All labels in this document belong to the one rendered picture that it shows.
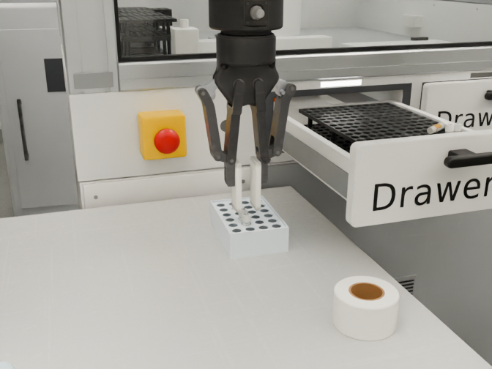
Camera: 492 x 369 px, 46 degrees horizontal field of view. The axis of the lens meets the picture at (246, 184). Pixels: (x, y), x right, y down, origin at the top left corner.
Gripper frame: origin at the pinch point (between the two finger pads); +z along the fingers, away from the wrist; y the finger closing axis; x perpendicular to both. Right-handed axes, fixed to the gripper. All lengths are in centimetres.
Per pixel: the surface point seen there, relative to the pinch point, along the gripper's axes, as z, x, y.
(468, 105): -3, 24, 51
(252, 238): 6.6, -3.4, 0.1
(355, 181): -2.9, -10.0, 11.3
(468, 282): 38, 26, 59
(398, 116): -4.5, 13.3, 30.1
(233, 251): 8.2, -3.4, -2.7
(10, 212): 85, 215, -62
